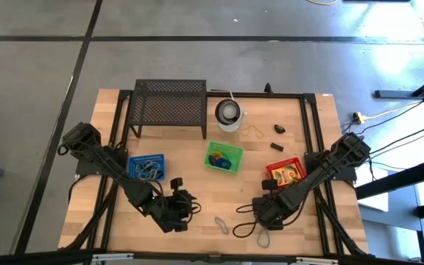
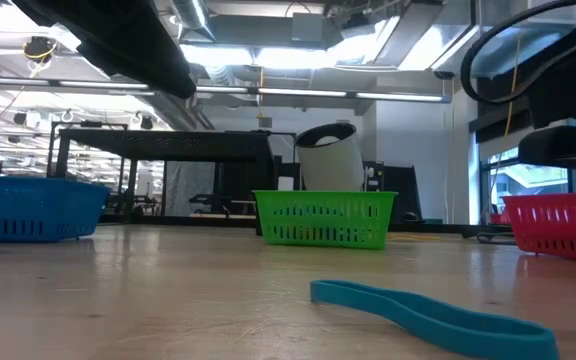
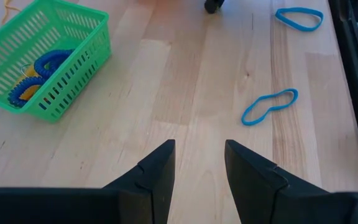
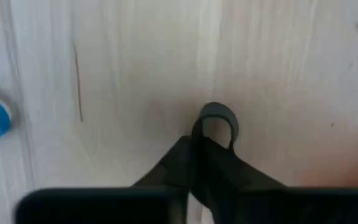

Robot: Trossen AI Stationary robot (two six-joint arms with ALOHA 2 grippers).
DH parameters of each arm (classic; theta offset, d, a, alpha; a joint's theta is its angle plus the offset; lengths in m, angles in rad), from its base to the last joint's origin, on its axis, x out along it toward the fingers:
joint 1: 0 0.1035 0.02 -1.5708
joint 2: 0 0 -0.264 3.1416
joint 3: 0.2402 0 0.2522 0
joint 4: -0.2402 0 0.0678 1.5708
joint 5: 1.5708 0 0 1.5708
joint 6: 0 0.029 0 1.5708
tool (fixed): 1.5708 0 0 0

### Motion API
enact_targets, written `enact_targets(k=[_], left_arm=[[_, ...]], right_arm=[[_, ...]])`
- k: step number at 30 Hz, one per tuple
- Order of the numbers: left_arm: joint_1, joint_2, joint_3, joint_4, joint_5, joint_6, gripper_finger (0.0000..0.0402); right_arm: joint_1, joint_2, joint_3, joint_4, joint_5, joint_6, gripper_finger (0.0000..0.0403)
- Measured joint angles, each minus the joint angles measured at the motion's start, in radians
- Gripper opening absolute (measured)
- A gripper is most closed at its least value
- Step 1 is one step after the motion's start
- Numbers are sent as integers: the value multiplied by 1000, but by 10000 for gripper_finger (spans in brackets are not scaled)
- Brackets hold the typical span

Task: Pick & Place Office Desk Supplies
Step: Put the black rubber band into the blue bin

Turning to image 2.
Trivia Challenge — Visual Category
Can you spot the yellow hanging cord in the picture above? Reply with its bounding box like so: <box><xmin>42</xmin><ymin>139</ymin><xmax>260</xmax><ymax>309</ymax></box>
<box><xmin>503</xmin><ymin>29</ymin><xmax>524</xmax><ymax>139</ymax></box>

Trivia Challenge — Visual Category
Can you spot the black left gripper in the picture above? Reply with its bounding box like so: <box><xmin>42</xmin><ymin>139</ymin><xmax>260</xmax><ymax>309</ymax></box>
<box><xmin>12</xmin><ymin>0</ymin><xmax>198</xmax><ymax>100</ymax></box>

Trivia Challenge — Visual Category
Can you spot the red plastic basket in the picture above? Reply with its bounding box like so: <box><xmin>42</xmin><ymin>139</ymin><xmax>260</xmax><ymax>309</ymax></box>
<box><xmin>501</xmin><ymin>192</ymin><xmax>576</xmax><ymax>265</ymax></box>

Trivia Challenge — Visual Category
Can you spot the teal rubber band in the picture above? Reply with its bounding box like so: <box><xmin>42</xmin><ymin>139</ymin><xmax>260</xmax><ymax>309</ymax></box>
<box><xmin>309</xmin><ymin>279</ymin><xmax>563</xmax><ymax>360</ymax></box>

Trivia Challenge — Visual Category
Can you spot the blue plastic basket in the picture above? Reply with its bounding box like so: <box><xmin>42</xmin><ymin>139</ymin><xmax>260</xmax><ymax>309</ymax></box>
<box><xmin>0</xmin><ymin>174</ymin><xmax>111</xmax><ymax>244</ymax></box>

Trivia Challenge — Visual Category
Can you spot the grey fabric cover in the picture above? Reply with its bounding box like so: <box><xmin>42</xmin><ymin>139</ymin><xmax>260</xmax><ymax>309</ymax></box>
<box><xmin>165</xmin><ymin>160</ymin><xmax>215</xmax><ymax>217</ymax></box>

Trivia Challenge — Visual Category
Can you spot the round silver ceiling duct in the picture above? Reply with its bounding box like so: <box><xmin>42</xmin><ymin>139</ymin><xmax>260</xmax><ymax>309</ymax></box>
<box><xmin>142</xmin><ymin>0</ymin><xmax>219</xmax><ymax>132</ymax></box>

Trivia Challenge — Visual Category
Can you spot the green plastic basket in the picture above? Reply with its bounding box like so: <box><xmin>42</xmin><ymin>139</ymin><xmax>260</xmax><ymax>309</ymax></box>
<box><xmin>253</xmin><ymin>189</ymin><xmax>399</xmax><ymax>251</ymax></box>

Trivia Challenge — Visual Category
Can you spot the black reel with yellow cable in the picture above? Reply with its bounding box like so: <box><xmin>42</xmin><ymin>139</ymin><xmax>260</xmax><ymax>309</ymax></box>
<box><xmin>21</xmin><ymin>34</ymin><xmax>60</xmax><ymax>69</ymax></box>

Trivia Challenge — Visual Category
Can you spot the long ceiling light bar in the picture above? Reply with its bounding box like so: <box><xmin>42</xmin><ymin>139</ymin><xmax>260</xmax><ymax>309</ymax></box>
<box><xmin>0</xmin><ymin>74</ymin><xmax>452</xmax><ymax>104</ymax></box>

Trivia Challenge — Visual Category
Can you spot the black aluminium table frame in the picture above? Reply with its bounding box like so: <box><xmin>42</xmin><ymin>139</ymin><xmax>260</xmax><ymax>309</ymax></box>
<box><xmin>97</xmin><ymin>214</ymin><xmax>519</xmax><ymax>239</ymax></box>

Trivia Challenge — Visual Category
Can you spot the yellow rubber band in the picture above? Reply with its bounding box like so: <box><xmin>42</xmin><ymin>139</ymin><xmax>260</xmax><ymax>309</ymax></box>
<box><xmin>386</xmin><ymin>232</ymin><xmax>442</xmax><ymax>244</ymax></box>

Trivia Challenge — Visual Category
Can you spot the white cylinder with black rim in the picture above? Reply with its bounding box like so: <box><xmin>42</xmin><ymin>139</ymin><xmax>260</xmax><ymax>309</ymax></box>
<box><xmin>294</xmin><ymin>122</ymin><xmax>366</xmax><ymax>193</ymax></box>

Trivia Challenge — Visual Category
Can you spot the black mesh metal shelf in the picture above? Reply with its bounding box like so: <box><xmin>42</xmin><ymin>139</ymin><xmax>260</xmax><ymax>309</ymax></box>
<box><xmin>47</xmin><ymin>121</ymin><xmax>279</xmax><ymax>236</ymax></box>

